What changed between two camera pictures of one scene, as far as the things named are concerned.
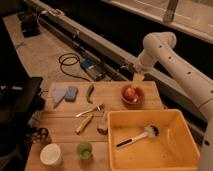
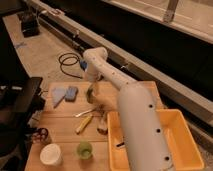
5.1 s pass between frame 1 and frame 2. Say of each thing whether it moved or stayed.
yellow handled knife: stayed
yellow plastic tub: stayed
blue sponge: stayed
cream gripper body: moved
